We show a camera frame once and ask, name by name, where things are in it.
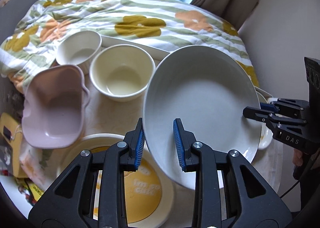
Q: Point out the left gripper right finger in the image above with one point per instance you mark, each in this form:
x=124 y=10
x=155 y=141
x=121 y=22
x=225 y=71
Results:
x=229 y=191

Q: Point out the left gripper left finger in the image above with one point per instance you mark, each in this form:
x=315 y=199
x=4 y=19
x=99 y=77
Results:
x=90 y=190

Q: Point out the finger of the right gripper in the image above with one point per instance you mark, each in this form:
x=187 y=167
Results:
x=293 y=108
x=263 y=115

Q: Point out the white duck cartoon plate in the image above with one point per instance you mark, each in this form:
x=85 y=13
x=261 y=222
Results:
x=266 y=134

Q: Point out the plain white deep plate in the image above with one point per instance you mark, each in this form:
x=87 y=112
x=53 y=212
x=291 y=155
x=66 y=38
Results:
x=208 y=90

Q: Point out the yellow duck cartoon plate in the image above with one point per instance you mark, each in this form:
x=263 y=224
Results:
x=149 y=194

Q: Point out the pink bear-shaped dish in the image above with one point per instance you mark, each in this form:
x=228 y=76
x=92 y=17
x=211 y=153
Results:
x=54 y=107

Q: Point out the cream bowl with duck print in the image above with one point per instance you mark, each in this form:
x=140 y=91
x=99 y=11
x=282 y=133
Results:
x=122 y=72

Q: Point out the white ribbed bowl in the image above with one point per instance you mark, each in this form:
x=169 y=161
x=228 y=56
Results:
x=79 y=49

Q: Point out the person's right hand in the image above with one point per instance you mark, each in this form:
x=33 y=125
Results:
x=297 y=157

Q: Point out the yellow snack packet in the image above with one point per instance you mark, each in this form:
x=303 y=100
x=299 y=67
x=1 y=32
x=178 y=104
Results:
x=29 y=190

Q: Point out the yellow box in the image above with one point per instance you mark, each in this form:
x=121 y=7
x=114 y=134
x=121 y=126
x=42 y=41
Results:
x=11 y=140

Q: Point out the floral striped quilt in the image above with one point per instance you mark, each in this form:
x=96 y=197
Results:
x=162 y=24

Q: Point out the black camera box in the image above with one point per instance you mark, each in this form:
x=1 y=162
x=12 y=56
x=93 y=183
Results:
x=312 y=68

